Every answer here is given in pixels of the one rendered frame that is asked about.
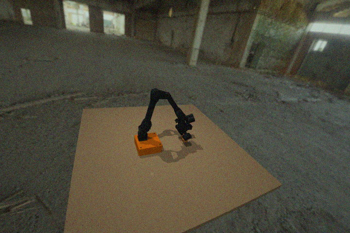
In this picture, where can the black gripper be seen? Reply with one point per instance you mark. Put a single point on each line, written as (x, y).
(182, 130)

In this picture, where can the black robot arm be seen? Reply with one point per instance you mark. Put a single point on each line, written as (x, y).
(146, 124)

